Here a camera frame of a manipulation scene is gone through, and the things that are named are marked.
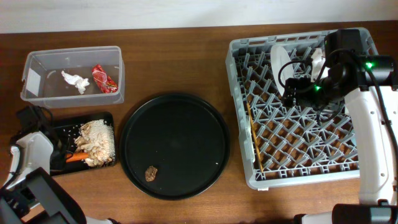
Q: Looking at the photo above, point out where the brown food lump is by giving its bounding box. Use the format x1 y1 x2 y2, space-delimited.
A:
145 166 158 182

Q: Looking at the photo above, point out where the grey dishwasher rack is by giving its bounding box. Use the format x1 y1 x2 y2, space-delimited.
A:
226 27 379 190

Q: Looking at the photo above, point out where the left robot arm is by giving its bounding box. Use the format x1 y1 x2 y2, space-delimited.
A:
1 121 117 223

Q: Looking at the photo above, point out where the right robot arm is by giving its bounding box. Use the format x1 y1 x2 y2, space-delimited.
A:
271 46 397 223

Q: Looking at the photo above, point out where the wooden chopstick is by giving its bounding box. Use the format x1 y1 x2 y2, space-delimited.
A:
246 101 264 173

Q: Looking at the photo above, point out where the pile of food scraps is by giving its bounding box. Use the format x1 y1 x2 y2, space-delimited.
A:
72 120 116 167

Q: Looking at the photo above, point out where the round black tray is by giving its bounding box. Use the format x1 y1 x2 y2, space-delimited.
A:
119 93 231 200

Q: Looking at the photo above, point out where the orange carrot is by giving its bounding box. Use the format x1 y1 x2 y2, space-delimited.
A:
66 152 89 163

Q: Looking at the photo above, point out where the grey plate with food scraps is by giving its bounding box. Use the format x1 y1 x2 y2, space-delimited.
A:
271 45 294 96

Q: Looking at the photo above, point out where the black rectangular tray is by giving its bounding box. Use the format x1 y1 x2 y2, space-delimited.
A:
50 112 116 176

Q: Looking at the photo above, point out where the white tissue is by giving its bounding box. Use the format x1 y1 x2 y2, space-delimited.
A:
61 71 90 95

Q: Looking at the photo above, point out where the red snack wrapper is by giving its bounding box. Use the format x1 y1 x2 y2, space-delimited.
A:
92 64 118 93

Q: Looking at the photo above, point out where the clear plastic bin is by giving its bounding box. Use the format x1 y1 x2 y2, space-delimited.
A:
21 46 125 108

